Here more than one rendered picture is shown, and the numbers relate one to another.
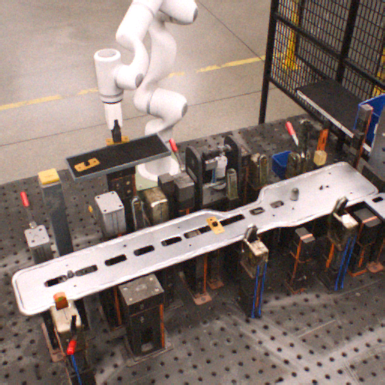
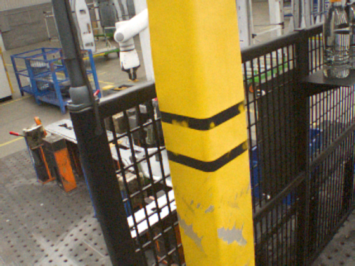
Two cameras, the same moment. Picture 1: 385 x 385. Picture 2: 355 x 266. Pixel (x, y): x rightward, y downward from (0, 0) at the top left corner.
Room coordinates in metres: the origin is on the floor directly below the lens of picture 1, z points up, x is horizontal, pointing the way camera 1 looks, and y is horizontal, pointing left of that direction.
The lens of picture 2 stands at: (1.17, -1.77, 1.68)
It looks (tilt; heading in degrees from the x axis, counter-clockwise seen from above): 22 degrees down; 74
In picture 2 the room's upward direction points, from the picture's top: 9 degrees counter-clockwise
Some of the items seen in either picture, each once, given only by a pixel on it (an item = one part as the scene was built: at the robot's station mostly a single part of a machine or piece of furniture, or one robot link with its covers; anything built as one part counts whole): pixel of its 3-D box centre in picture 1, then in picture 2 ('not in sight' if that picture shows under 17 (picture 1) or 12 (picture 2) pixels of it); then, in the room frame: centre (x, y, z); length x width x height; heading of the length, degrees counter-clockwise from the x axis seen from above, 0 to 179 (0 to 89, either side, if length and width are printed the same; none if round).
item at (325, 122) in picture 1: (316, 169); not in sight; (1.70, -0.54, 0.95); 0.03 x 0.01 x 0.50; 116
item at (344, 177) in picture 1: (210, 229); (111, 144); (1.30, -0.08, 1.00); 1.38 x 0.22 x 0.02; 116
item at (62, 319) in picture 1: (75, 349); (40, 154); (0.89, 0.35, 0.88); 0.15 x 0.11 x 0.36; 26
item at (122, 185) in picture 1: (123, 202); not in sight; (1.51, 0.26, 0.92); 0.10 x 0.08 x 0.45; 116
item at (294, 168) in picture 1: (292, 187); not in sight; (1.66, -0.44, 0.88); 0.07 x 0.06 x 0.35; 26
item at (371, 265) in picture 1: (377, 237); (176, 236); (1.40, -0.74, 0.84); 0.11 x 0.06 x 0.29; 26
